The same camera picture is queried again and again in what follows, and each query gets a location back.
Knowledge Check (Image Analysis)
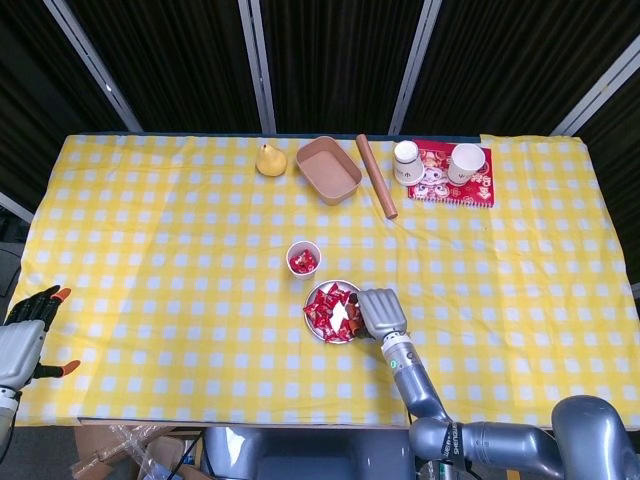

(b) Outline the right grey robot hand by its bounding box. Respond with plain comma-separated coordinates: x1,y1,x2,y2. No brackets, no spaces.
347,288,409,342

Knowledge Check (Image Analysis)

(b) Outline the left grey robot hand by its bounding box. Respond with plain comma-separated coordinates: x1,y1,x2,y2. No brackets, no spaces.
0,284,82,390

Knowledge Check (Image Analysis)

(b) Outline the white paper cup blue logo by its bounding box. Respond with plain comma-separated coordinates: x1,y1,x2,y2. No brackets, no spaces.
285,240,322,280
446,143,487,185

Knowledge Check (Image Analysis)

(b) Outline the inverted white paper cup stack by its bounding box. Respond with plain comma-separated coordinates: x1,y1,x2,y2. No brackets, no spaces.
392,140,426,187

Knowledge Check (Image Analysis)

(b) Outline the round metal plate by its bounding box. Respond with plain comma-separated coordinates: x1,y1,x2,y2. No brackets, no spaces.
304,280,362,345

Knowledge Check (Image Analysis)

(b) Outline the red spiral notebook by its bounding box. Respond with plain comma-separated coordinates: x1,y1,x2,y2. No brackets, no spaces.
407,139,496,210

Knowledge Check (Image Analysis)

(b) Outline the wooden rolling pin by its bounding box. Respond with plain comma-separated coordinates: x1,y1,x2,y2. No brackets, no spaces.
355,133,400,220

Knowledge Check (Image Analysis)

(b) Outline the brown paper food tray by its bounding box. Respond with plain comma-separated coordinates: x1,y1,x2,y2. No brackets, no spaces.
295,135,363,207

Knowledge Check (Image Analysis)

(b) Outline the yellow white checkered tablecloth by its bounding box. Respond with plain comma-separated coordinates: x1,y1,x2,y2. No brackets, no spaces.
10,132,640,429

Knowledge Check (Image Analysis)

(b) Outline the grey robot torso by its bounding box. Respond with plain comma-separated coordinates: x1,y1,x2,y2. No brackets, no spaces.
202,426,416,480

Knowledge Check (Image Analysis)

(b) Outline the brown cardboard box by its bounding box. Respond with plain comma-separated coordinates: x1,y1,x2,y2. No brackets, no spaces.
69,424,204,480

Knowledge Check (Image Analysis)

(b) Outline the yellow pear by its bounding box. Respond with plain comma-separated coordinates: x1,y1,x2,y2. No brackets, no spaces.
255,143,288,178

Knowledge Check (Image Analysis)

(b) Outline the black pleated curtain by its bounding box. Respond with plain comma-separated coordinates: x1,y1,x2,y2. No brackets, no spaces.
0,0,640,301

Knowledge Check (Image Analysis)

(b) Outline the white metal frame post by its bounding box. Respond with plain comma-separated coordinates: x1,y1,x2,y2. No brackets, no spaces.
237,0,278,135
388,0,444,136
551,33,640,137
0,191,36,225
42,0,145,134

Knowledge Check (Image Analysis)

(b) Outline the black strap with white text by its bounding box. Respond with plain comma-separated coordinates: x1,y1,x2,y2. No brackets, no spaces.
439,421,469,464

